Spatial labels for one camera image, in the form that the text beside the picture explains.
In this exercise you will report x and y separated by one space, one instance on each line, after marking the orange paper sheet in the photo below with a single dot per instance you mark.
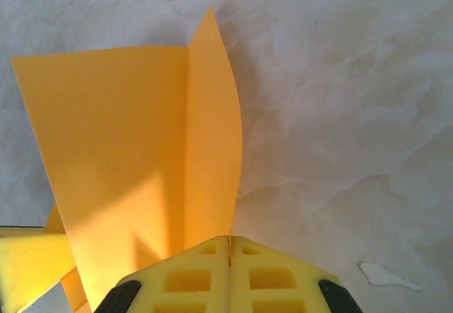
124 143

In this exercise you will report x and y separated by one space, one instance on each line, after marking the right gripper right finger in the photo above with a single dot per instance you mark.
283 281

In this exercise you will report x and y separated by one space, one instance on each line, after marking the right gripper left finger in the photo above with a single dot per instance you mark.
177 281

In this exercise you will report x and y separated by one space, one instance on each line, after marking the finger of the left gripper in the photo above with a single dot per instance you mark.
32 267

